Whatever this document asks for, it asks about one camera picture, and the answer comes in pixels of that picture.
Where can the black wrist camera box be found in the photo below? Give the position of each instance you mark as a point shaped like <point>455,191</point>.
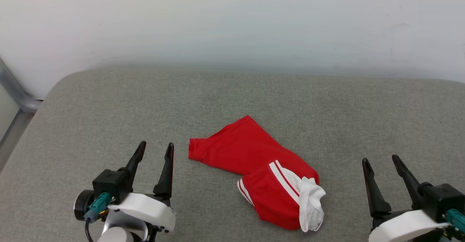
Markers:
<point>109,184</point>
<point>441,198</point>

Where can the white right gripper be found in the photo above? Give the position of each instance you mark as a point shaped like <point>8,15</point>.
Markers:
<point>403,227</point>

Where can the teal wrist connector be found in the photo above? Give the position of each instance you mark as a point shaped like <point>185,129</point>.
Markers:
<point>457,218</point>
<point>98,205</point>

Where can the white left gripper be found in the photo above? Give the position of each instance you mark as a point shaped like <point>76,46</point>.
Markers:
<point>149,207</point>

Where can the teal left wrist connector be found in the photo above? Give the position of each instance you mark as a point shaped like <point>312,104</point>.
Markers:
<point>98,205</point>

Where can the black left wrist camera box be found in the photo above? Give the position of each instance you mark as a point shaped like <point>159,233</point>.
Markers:
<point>109,184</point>

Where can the grey metal frame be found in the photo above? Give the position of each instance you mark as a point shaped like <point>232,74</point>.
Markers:
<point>21,100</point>

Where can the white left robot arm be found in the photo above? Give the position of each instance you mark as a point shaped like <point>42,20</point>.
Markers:
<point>116,234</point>

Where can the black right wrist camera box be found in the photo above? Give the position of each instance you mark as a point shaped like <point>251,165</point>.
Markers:
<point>441,198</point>

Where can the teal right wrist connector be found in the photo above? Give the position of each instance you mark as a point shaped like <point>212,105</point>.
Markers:
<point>457,218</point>

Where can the red garment with white stripes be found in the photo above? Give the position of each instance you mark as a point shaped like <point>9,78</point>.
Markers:
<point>247,147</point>

